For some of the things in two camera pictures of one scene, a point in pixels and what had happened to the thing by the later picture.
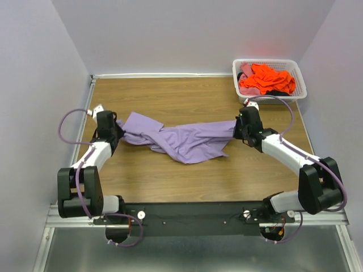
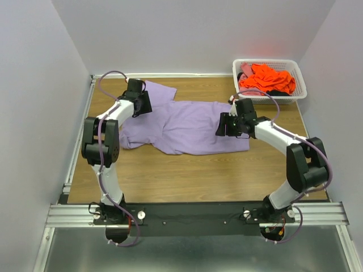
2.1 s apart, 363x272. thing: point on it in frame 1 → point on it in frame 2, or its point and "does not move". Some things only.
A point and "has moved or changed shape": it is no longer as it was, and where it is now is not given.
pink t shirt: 247,71 does not move
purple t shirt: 185,143 has moved or changed shape
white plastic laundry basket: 275,77 does not move
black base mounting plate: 193,219 does not move
